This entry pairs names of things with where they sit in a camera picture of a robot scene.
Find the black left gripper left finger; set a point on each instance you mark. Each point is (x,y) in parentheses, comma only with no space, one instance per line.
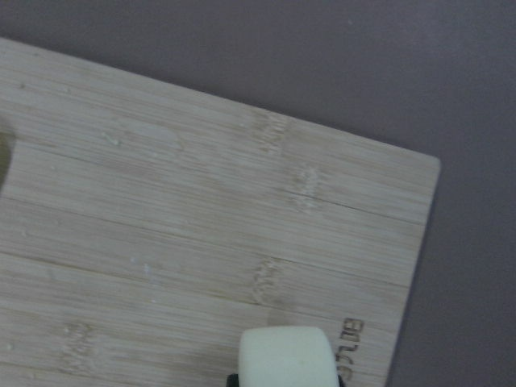
(232,380)

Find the white steamed bun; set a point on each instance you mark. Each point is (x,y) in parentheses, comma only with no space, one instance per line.
(286,356)

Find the bamboo cutting board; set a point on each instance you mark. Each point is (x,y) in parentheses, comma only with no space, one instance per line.
(145,226)

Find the yellow plastic knife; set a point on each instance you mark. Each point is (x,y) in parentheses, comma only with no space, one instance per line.
(5,157)

